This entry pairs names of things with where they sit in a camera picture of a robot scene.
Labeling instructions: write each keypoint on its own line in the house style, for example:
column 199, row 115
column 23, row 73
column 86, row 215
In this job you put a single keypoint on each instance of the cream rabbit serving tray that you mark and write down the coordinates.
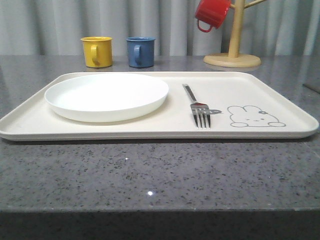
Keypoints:
column 249, row 110

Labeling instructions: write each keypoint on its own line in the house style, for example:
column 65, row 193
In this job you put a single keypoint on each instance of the white round plate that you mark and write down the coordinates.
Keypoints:
column 107, row 97

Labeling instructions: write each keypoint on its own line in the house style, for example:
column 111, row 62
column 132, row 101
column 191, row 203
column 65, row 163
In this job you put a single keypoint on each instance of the wooden mug tree stand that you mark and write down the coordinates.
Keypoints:
column 235, row 59

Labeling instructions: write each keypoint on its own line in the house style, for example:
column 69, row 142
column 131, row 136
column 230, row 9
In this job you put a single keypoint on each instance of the silver metal chopstick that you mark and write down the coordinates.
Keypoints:
column 312, row 87

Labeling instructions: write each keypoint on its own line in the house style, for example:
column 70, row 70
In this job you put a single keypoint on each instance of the silver metal fork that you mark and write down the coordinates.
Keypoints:
column 201, row 118

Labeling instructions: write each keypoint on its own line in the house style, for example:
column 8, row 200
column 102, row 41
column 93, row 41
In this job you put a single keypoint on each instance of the yellow enamel mug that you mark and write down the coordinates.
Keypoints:
column 97, row 51

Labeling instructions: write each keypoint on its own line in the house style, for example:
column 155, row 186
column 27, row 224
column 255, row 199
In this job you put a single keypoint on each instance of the grey pleated curtain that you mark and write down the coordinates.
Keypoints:
column 55, row 27

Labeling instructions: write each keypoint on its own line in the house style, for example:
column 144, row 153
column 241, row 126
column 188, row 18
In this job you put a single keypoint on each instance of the blue enamel mug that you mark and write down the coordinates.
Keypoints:
column 141, row 51

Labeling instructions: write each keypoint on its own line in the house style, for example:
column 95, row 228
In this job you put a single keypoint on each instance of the red enamel mug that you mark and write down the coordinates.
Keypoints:
column 212, row 12

